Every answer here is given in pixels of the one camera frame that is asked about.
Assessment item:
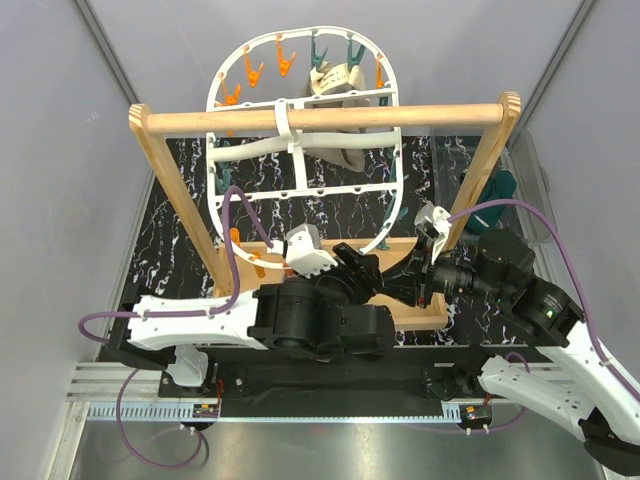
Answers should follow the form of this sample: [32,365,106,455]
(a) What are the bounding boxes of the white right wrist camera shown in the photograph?
[414,201,451,265]

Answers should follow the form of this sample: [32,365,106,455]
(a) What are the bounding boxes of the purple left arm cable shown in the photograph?
[78,185,291,469]

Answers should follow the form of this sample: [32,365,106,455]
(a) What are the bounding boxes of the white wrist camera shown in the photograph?
[285,223,338,279]
[414,201,451,265]

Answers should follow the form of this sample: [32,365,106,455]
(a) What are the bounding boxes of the beige sock pair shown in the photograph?
[299,62,374,174]

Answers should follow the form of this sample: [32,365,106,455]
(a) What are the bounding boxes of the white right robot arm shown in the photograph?
[382,230,639,477]

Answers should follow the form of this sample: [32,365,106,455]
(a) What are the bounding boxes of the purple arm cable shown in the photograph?
[78,185,291,469]
[447,198,640,396]

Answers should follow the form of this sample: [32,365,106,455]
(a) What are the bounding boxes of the white round clip hanger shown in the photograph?
[206,26,404,255]

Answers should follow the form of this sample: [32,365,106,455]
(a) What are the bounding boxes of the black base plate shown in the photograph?
[158,346,497,421]

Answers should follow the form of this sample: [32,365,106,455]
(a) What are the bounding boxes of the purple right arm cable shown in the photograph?
[447,198,640,396]

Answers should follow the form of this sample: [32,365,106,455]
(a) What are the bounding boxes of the clear plastic bin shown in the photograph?
[430,129,555,245]

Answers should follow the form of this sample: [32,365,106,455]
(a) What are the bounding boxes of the slotted cable duct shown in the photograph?
[88,402,492,424]

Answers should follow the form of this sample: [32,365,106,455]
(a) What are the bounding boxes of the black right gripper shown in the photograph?
[380,234,509,308]

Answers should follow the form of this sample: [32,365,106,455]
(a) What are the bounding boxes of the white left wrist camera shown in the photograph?
[285,223,338,279]

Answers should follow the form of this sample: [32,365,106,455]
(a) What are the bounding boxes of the dark green sock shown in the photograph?
[459,168,518,234]

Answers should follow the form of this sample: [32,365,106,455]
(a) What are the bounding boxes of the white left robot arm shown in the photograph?
[106,235,395,396]

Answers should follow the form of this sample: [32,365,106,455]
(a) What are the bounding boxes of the wooden hanging rack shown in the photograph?
[128,92,521,295]

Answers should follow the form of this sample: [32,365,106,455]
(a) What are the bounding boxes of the orange clothespin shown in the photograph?
[217,72,242,106]
[230,227,241,245]
[275,33,297,78]
[250,251,266,279]
[243,45,264,88]

